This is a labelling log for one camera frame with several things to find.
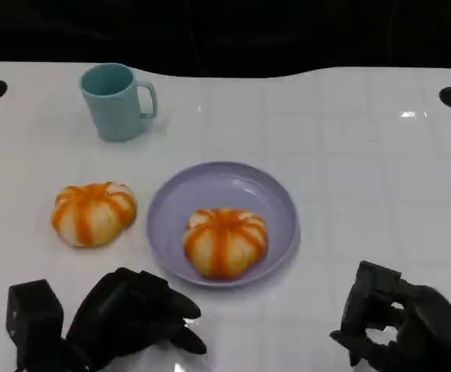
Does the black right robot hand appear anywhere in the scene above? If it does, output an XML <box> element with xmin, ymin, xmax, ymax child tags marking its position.
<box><xmin>329</xmin><ymin>260</ymin><xmax>451</xmax><ymax>372</ymax></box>

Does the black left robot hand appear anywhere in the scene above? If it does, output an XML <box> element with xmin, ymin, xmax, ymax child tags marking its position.
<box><xmin>65</xmin><ymin>267</ymin><xmax>208</xmax><ymax>372</ymax></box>

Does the orange and white bread roll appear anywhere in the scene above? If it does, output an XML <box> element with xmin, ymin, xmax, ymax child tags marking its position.
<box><xmin>50</xmin><ymin>181</ymin><xmax>139</xmax><ymax>250</ymax></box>
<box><xmin>181</xmin><ymin>207</ymin><xmax>270</xmax><ymax>281</ymax></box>

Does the lilac plate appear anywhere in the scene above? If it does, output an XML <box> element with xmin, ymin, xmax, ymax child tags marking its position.
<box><xmin>146</xmin><ymin>160</ymin><xmax>301</xmax><ymax>289</ymax></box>

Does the pale green mug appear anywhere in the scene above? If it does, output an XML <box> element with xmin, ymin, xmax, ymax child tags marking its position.
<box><xmin>78</xmin><ymin>63</ymin><xmax>159</xmax><ymax>143</ymax></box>

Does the black curtain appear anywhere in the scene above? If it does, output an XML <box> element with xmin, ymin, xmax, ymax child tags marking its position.
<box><xmin>0</xmin><ymin>0</ymin><xmax>451</xmax><ymax>78</ymax></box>

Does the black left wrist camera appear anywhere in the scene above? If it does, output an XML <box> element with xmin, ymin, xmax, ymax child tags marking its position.
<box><xmin>5</xmin><ymin>278</ymin><xmax>65</xmax><ymax>369</ymax></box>

